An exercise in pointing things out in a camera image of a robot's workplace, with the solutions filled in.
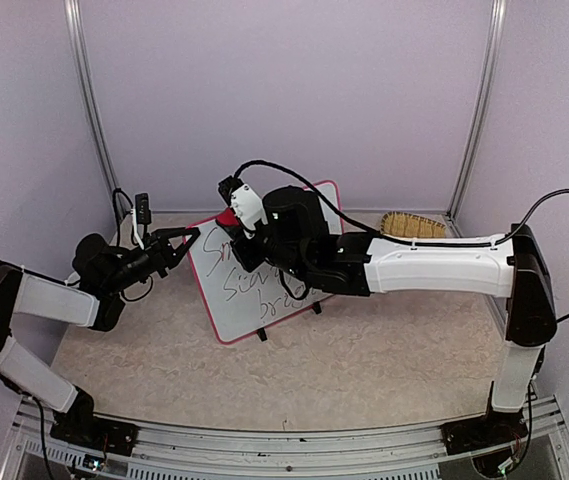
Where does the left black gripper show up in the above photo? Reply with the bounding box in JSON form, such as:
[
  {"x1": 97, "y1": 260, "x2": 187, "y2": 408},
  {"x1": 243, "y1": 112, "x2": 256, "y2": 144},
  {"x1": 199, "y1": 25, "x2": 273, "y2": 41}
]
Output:
[{"x1": 104, "y1": 226, "x2": 200, "y2": 294}]

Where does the red black whiteboard eraser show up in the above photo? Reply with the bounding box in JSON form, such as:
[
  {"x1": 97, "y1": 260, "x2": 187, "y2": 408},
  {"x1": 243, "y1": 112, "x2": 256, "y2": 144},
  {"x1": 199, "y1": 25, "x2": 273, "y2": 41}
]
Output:
[{"x1": 215, "y1": 208, "x2": 239, "y2": 227}]

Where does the pink framed whiteboard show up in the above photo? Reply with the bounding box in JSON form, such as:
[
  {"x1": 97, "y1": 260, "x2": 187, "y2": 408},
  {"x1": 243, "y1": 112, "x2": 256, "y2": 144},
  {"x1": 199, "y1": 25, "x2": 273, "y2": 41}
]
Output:
[{"x1": 183, "y1": 179, "x2": 341, "y2": 346}]

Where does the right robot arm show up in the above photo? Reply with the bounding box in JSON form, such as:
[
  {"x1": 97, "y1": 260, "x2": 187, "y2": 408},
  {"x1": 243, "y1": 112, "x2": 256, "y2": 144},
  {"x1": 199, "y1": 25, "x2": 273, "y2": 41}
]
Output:
[{"x1": 223, "y1": 181, "x2": 557, "y2": 444}]

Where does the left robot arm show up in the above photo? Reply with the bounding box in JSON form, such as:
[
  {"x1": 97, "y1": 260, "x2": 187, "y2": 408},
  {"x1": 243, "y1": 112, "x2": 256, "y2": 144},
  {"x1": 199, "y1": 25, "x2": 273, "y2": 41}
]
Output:
[{"x1": 0, "y1": 227, "x2": 200, "y2": 445}]

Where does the woven bamboo tray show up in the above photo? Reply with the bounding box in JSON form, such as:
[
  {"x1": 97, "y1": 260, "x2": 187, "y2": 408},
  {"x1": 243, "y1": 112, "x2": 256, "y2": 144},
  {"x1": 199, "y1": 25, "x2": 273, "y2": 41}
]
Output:
[{"x1": 380, "y1": 211, "x2": 447, "y2": 239}]

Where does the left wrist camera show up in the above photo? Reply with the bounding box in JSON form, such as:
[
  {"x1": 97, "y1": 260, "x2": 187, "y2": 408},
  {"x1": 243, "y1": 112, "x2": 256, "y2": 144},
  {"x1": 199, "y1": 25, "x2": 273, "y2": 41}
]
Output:
[{"x1": 131, "y1": 192, "x2": 152, "y2": 250}]

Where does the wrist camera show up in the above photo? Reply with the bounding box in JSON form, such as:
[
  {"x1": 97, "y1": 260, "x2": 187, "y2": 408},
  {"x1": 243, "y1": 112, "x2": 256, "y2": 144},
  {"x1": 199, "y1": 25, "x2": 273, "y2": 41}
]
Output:
[
  {"x1": 218, "y1": 176, "x2": 267, "y2": 238},
  {"x1": 131, "y1": 192, "x2": 152, "y2": 250}
]

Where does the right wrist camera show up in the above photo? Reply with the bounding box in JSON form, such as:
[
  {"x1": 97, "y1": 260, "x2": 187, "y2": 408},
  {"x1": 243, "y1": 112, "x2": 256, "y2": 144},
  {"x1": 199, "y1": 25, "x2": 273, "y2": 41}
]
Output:
[{"x1": 218, "y1": 176, "x2": 267, "y2": 238}]

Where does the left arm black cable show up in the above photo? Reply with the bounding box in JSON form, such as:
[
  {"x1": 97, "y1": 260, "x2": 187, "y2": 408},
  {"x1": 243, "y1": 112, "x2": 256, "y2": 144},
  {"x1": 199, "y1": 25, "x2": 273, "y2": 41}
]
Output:
[{"x1": 111, "y1": 187, "x2": 155, "y2": 303}]

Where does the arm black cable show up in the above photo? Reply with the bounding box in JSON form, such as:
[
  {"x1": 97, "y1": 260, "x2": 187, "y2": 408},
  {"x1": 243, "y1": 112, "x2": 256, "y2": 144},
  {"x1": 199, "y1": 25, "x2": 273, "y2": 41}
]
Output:
[
  {"x1": 233, "y1": 159, "x2": 569, "y2": 321},
  {"x1": 111, "y1": 187, "x2": 155, "y2": 303}
]

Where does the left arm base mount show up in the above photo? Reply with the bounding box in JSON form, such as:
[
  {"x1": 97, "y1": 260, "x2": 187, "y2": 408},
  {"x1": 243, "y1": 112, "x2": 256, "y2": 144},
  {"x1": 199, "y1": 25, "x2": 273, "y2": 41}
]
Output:
[{"x1": 50, "y1": 389, "x2": 139, "y2": 457}]

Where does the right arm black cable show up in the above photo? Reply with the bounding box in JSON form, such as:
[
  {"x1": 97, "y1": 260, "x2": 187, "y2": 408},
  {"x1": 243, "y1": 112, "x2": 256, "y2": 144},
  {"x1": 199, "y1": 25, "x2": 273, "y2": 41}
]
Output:
[{"x1": 233, "y1": 159, "x2": 569, "y2": 321}]

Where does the front aluminium rail frame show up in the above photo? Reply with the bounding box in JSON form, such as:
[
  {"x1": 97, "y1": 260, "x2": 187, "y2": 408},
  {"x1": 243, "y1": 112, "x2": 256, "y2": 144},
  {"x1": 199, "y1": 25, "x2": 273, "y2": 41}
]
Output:
[{"x1": 0, "y1": 394, "x2": 569, "y2": 480}]

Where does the left aluminium corner post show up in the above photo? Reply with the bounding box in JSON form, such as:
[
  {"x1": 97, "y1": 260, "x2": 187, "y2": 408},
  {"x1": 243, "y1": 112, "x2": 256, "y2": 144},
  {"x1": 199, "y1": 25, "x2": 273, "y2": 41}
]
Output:
[{"x1": 63, "y1": 0, "x2": 119, "y2": 192}]

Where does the aluminium corner post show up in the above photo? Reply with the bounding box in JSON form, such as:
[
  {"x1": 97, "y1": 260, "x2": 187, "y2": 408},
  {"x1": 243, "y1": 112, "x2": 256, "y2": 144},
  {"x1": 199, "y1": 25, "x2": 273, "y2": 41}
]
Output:
[
  {"x1": 63, "y1": 0, "x2": 119, "y2": 192},
  {"x1": 447, "y1": 0, "x2": 508, "y2": 220}
]

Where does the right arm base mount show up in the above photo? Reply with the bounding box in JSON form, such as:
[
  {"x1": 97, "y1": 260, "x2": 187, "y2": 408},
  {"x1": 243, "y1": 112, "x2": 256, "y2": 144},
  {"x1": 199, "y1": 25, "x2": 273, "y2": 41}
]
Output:
[{"x1": 441, "y1": 401, "x2": 529, "y2": 456}]

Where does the right aluminium corner post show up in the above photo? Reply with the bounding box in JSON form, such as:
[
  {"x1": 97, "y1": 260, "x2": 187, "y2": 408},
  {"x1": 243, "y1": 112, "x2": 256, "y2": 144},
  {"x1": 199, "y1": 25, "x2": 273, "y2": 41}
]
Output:
[{"x1": 447, "y1": 0, "x2": 508, "y2": 220}]

